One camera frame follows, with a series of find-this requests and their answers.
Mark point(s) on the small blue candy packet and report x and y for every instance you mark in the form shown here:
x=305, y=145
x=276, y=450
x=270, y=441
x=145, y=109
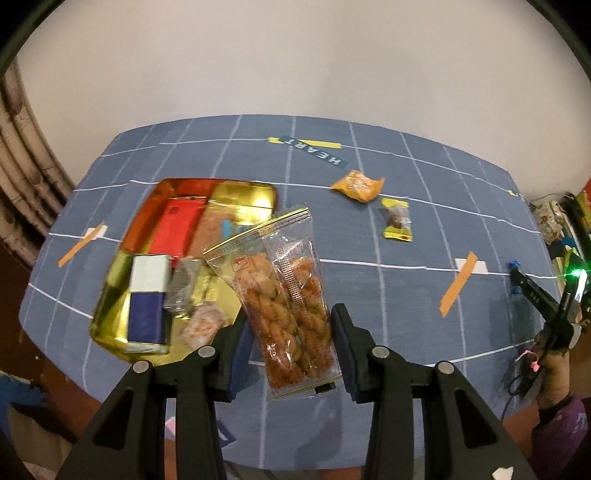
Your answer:
x=516, y=277

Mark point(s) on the grey sesame cake packet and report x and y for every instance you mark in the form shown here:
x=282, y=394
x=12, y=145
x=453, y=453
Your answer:
x=178, y=297

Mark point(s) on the blue grid tablecloth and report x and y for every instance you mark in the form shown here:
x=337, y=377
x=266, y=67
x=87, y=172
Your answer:
x=458, y=203

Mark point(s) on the clear peanut snack bag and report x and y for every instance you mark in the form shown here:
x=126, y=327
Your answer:
x=209, y=230

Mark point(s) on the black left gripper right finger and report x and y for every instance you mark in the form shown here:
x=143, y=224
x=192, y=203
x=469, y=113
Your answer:
x=353, y=346

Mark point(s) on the red gold tin box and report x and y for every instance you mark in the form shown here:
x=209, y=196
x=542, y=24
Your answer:
x=253, y=201

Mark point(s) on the blue clear candy wrapper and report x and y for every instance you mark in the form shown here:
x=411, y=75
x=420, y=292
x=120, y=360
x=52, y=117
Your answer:
x=227, y=229

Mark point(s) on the orange snack packet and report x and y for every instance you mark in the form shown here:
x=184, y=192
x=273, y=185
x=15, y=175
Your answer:
x=357, y=186

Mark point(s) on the red snack packet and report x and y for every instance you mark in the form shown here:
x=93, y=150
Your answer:
x=175, y=227

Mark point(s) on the clear fried snack bag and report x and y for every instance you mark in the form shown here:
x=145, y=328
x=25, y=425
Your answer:
x=275, y=272

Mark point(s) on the orange tape strip right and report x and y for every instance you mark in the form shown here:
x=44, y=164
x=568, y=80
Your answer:
x=454, y=290

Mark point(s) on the person right hand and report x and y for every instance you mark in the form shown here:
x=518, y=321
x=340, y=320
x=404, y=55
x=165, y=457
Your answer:
x=555, y=386

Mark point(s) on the beige curtain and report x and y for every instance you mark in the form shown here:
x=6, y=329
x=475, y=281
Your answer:
x=34, y=185

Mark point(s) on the yellow clear candy packet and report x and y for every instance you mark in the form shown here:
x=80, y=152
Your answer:
x=398, y=220

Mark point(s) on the white navy box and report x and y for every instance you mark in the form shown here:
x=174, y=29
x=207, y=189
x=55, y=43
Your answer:
x=148, y=324

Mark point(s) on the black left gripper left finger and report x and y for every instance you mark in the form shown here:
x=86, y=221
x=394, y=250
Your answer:
x=233, y=344

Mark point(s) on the orange tape strip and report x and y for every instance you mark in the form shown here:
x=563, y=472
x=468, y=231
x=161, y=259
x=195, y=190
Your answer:
x=454, y=290
x=87, y=238

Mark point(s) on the cluttered side shelf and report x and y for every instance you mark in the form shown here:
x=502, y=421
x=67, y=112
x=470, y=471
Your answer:
x=564, y=221

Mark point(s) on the orange tape strip left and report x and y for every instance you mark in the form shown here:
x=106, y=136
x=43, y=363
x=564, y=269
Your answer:
x=87, y=238

